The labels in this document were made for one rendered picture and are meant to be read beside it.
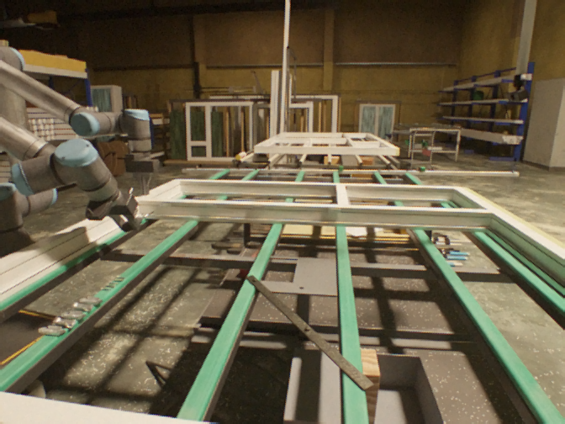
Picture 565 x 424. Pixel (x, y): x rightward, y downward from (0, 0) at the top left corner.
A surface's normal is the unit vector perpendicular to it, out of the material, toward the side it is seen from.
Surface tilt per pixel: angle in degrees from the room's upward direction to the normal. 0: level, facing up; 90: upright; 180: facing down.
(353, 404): 0
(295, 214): 90
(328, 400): 0
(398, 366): 90
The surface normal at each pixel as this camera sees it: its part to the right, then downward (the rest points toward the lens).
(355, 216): -0.13, 0.28
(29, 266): 0.99, 0.04
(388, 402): 0.00, -0.96
